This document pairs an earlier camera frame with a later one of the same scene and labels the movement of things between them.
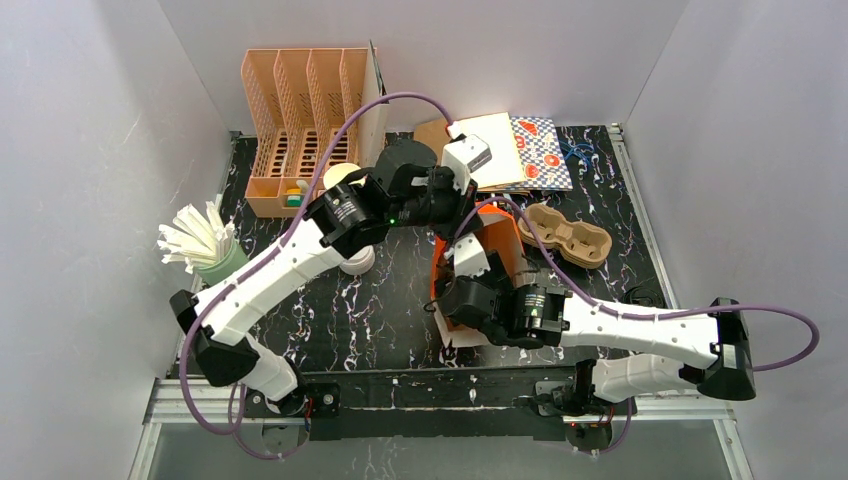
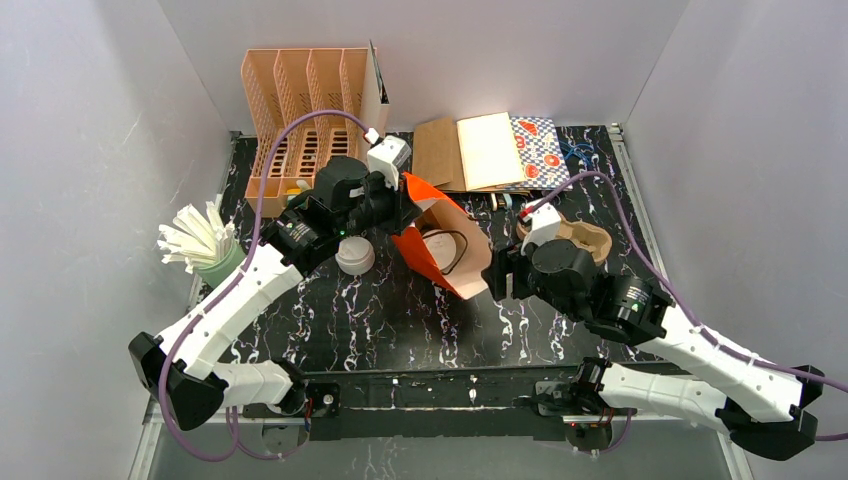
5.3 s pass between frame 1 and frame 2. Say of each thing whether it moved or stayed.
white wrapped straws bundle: stayed
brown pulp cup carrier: stayed
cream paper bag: stayed
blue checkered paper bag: stayed
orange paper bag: moved
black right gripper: moved
